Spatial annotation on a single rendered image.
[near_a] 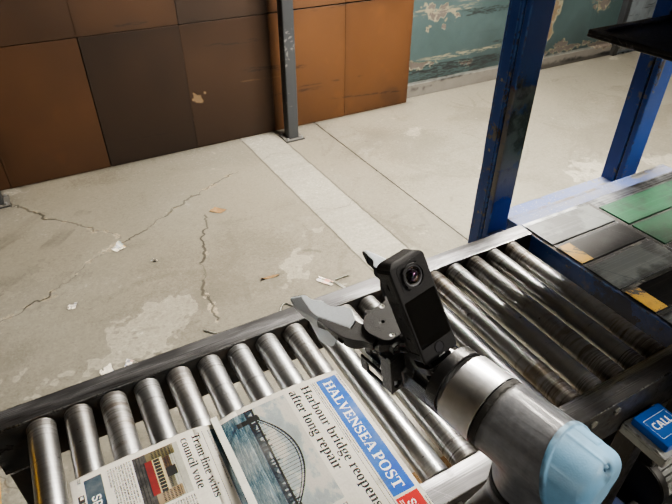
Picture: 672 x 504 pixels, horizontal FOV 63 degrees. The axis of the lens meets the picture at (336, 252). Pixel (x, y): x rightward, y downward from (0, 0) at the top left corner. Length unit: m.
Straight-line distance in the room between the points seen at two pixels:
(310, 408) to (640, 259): 1.07
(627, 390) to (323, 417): 0.67
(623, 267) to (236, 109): 2.93
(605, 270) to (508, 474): 1.04
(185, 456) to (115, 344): 1.74
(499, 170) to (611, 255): 0.37
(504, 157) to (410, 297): 1.13
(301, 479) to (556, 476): 0.33
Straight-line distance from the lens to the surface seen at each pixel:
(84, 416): 1.16
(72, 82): 3.65
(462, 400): 0.54
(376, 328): 0.58
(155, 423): 1.10
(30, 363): 2.54
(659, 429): 1.30
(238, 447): 0.76
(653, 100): 2.09
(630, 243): 1.66
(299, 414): 0.77
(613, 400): 1.21
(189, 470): 0.75
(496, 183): 1.67
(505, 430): 0.52
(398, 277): 0.53
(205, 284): 2.66
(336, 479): 0.72
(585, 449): 0.52
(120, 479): 0.77
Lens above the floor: 1.65
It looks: 36 degrees down
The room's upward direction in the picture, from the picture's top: straight up
